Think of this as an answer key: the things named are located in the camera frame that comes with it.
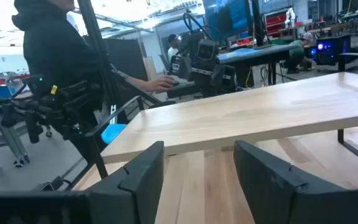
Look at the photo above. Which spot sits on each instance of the black computer monitor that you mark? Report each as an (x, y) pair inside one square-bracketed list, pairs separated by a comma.
[(225, 18)]

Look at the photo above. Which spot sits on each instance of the grey computer desk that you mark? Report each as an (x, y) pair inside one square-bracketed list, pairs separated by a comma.
[(253, 63)]

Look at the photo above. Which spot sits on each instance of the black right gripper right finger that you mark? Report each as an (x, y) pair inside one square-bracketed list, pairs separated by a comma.
[(269, 193)]

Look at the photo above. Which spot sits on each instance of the blue desk mat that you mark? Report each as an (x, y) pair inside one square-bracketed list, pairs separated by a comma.
[(247, 53)]

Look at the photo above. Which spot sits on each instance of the blue cloth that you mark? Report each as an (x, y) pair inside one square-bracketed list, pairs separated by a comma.
[(113, 133)]

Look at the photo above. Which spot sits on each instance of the aluminium cart with casters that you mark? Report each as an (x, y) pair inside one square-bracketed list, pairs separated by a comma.
[(11, 140)]

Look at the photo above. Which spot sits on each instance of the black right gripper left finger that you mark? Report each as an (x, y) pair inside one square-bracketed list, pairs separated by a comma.
[(135, 199)]

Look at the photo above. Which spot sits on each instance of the person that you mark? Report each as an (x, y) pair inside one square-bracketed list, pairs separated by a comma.
[(295, 53), (173, 51), (54, 46)]

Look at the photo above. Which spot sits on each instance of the black computer with blue lights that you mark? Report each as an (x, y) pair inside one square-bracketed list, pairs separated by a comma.
[(331, 49)]

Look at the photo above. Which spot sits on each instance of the dark partition panel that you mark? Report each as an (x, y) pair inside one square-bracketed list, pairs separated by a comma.
[(126, 59)]

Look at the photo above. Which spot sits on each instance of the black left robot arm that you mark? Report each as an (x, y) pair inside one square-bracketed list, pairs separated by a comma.
[(192, 46)]

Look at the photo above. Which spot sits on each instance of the white upright object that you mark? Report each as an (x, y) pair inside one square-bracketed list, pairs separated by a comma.
[(290, 17)]

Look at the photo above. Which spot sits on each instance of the person's hand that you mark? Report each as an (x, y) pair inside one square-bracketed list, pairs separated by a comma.
[(162, 84)]

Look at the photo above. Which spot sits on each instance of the red storage bins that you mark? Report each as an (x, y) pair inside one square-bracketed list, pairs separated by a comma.
[(273, 21)]

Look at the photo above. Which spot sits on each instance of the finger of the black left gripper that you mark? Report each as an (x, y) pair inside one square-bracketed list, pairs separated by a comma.
[(177, 67), (227, 79)]

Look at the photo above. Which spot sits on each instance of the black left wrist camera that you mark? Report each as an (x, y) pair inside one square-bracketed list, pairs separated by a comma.
[(207, 49)]

